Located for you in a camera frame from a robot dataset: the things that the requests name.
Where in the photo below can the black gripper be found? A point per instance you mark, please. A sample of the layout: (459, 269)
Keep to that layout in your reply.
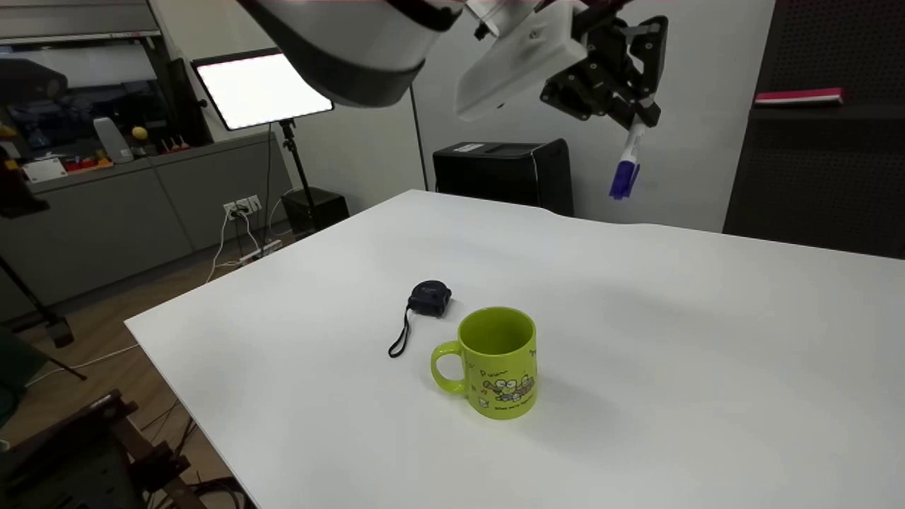
(629, 54)

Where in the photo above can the white marker with blue cap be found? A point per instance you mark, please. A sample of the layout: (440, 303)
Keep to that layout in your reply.
(626, 167)

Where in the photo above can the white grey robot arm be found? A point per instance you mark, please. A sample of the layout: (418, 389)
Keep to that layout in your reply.
(368, 51)

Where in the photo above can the black computer case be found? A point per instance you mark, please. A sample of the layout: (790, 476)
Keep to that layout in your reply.
(506, 172)

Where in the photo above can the pink book on shelf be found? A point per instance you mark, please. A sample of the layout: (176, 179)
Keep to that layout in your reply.
(798, 98)

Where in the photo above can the dark tall shelf unit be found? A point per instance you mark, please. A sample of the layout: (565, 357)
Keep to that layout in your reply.
(829, 174)

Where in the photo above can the lime green mug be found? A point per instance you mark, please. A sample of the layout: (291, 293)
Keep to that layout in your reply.
(490, 364)

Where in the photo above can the black light stand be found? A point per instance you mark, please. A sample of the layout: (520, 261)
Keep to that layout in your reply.
(299, 204)

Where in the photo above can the bright led light panel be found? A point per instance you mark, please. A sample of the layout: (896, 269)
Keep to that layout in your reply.
(257, 90)

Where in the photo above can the white power strip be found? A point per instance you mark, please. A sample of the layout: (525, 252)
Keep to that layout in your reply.
(247, 204)

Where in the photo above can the grey sideboard cabinet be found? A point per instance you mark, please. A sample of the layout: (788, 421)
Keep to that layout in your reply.
(111, 225)

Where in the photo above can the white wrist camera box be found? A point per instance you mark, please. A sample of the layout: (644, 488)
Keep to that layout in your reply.
(530, 43)

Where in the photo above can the black tape measure with strap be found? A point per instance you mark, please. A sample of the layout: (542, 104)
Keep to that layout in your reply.
(432, 299)

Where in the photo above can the dark chair frame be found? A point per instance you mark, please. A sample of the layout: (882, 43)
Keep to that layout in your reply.
(98, 460)

